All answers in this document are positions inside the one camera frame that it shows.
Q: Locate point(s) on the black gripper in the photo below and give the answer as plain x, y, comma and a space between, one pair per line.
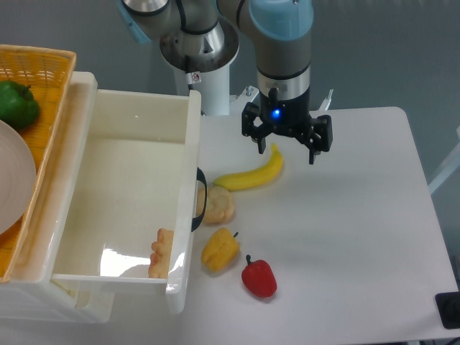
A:
288, 118

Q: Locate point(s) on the white top drawer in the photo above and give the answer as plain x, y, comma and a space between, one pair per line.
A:
137, 175

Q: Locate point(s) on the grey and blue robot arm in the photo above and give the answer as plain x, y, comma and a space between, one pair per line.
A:
199, 41

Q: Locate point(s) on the orange pastry in drawer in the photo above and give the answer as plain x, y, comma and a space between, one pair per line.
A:
161, 252

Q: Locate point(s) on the white drawer cabinet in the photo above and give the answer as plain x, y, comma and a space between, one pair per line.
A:
31, 293

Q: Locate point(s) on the yellow banana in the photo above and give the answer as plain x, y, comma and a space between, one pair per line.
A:
253, 178

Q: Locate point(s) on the beige bread roll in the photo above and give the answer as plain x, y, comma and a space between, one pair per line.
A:
220, 206

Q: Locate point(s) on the yellow bell pepper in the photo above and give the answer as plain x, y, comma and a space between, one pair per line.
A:
221, 248

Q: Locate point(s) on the red bell pepper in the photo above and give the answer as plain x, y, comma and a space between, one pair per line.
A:
258, 278

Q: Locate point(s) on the black device at table edge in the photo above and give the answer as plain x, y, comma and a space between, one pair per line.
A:
448, 308

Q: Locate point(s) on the orange woven basket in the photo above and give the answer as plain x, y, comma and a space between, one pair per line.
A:
48, 72

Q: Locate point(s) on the green bell pepper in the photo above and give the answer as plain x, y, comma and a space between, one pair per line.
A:
18, 106

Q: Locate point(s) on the white plate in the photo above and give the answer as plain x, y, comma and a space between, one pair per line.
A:
18, 174

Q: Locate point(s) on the black drawer handle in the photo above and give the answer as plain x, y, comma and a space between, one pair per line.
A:
201, 200

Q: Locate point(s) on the white metal frame bar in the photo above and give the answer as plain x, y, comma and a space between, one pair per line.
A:
447, 167

